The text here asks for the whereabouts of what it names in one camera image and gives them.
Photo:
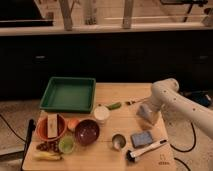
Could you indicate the green plastic tray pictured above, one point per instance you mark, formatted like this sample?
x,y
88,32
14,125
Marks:
x,y
69,94

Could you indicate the wooden block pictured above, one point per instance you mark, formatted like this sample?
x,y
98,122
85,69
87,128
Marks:
x,y
52,127

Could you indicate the orange bowl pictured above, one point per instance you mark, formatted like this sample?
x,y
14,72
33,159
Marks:
x,y
41,129

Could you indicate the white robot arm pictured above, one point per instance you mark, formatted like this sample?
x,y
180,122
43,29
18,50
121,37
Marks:
x,y
165,92

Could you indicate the green vegetable piece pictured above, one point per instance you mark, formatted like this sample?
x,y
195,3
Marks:
x,y
114,106

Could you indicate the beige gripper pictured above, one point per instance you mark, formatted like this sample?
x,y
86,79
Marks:
x,y
146,125

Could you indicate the small metal cup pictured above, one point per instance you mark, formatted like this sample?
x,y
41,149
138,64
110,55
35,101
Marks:
x,y
118,141

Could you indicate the yellow banana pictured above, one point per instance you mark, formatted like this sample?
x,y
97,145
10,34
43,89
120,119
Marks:
x,y
47,156

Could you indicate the metal spoon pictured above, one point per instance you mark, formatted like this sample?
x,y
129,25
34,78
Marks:
x,y
131,102

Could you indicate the blue sponge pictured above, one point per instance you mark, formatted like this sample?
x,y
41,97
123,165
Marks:
x,y
141,139

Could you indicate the grey towel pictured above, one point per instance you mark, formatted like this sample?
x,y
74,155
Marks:
x,y
144,112

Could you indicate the small green cup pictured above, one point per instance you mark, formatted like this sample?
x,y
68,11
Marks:
x,y
66,144

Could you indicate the white paper cup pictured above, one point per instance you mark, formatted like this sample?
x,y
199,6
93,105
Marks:
x,y
101,114

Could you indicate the white dish brush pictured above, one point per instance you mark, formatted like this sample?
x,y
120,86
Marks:
x,y
131,156

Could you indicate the dark grapes bunch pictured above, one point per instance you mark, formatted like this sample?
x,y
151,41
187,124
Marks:
x,y
48,146

